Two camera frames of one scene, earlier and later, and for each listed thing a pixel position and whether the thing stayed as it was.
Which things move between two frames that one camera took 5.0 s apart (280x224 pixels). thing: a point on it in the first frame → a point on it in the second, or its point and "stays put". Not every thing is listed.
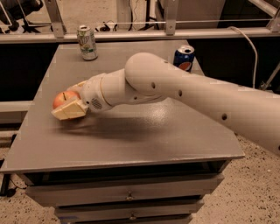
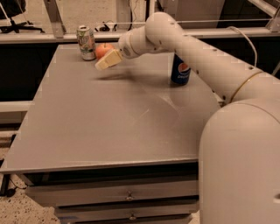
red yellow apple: [64, 98] → [102, 49]
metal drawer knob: [129, 196] stays put
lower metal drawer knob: [132, 217] stays put
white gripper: [91, 94] → [125, 47]
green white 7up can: [87, 42] stays put
